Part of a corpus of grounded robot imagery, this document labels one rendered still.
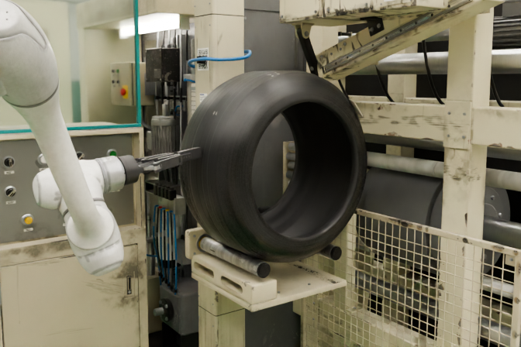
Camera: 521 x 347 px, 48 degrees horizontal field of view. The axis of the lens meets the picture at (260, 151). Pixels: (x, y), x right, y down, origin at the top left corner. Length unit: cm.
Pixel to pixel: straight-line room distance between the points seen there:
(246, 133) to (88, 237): 50
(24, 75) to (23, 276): 122
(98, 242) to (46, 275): 78
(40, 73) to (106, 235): 50
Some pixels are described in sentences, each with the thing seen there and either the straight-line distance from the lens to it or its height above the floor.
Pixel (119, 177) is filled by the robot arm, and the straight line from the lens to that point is 148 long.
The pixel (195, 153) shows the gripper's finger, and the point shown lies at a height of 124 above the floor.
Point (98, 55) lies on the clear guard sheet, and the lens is 211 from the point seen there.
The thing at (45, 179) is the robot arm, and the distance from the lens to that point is 143.
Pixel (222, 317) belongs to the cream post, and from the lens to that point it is 212.
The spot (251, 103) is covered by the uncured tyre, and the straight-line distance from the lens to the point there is 158.
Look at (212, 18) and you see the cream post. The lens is 195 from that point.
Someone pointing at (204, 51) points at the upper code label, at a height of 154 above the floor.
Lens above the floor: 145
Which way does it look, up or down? 7 degrees down
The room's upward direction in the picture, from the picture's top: straight up
